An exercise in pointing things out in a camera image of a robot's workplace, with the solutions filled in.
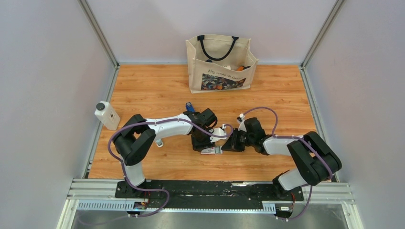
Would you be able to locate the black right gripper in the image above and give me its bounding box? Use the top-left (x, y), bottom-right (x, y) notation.
top-left (221, 128), bottom-right (254, 152)

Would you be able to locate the staple box with staples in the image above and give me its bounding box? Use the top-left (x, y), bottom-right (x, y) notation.
top-left (200, 146), bottom-right (223, 155)

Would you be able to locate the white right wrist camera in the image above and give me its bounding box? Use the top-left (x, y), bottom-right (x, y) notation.
top-left (236, 113), bottom-right (247, 132)

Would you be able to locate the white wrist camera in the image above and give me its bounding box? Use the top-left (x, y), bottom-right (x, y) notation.
top-left (210, 124), bottom-right (228, 142)
top-left (236, 113), bottom-right (247, 132)

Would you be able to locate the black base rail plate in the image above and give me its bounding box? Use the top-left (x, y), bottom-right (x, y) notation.
top-left (115, 180), bottom-right (304, 210)

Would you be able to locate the beige canvas tote bag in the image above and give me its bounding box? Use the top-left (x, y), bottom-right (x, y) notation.
top-left (186, 34), bottom-right (258, 94)

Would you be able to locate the blue black stapler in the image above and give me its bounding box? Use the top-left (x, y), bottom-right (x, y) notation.
top-left (185, 102), bottom-right (195, 112)

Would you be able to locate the white plastic bottle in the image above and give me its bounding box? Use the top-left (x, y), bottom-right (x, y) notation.
top-left (94, 101), bottom-right (121, 130)

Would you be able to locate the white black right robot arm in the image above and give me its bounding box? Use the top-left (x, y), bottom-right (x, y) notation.
top-left (222, 117), bottom-right (342, 200)

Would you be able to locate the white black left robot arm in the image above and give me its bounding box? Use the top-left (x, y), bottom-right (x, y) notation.
top-left (111, 108), bottom-right (218, 198)

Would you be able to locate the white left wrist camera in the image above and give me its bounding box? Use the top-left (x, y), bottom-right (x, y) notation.
top-left (210, 124), bottom-right (228, 142)

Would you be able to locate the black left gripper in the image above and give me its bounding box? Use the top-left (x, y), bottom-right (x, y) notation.
top-left (192, 127), bottom-right (216, 153)

